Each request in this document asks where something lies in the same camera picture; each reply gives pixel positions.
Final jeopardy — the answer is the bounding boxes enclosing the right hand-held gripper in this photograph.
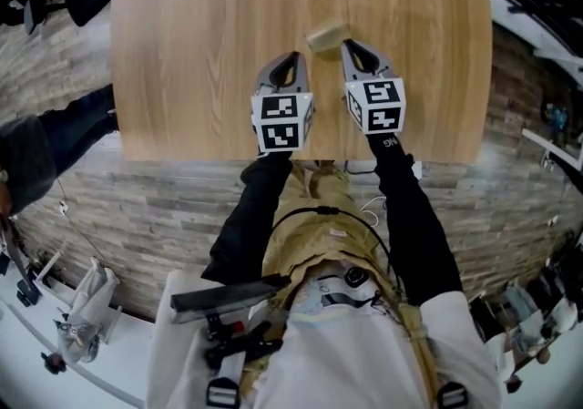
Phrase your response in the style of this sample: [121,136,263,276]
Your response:
[341,38,407,137]

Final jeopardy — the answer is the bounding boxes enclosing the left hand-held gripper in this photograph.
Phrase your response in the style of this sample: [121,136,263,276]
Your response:
[250,50,317,154]

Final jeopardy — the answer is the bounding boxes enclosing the small beige block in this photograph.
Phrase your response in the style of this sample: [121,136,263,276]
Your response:
[305,17,351,63]

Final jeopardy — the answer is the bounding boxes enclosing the person's left forearm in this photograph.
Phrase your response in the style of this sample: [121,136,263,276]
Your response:
[200,150,293,286]

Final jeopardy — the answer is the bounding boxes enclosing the person's right forearm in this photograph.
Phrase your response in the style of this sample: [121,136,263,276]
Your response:
[365,133,464,308]

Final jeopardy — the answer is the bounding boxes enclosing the person's khaki trousers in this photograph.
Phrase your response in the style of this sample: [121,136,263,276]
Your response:
[261,159,403,308]

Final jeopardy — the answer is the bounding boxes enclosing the small blue green object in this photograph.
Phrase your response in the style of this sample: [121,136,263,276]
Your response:
[543,101,571,136]

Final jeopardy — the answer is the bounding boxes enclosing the white side desk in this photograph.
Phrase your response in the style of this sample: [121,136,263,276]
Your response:
[521,127,583,195]

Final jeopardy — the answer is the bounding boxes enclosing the black monitor screen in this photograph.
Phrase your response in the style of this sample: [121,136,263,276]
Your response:
[170,274,292,324]

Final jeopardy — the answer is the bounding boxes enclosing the person's white shirt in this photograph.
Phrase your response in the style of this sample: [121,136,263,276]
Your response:
[146,270,503,409]

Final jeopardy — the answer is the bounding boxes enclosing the small round black camera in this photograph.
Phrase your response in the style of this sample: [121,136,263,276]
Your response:
[343,266,366,288]

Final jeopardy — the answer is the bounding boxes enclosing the grey strap buckle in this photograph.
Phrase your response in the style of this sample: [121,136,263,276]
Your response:
[206,377,241,409]
[436,380,470,409]

